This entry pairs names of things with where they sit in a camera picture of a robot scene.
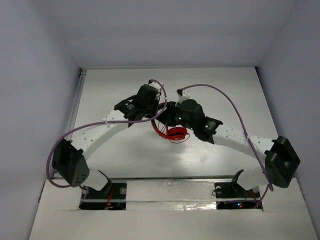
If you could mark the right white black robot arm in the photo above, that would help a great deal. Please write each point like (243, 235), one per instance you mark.
(277, 159)

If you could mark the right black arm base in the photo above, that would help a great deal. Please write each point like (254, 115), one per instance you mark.
(231, 196)

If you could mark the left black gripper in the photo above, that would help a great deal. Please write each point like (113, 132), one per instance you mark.
(153, 110)

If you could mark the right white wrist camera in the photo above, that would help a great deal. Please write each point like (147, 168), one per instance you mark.
(183, 95)

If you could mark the white foil covered block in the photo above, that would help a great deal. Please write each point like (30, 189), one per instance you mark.
(170, 195)

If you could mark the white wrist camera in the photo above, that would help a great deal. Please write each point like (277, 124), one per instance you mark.
(183, 95)
(156, 84)

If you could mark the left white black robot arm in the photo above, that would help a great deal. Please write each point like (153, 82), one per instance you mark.
(69, 155)

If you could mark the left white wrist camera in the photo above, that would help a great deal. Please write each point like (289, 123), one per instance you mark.
(156, 84)

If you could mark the aluminium rail at front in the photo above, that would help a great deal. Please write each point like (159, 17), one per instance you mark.
(223, 177)

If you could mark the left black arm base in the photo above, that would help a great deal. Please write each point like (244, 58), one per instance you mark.
(115, 199)

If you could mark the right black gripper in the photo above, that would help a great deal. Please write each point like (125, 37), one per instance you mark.
(167, 117)

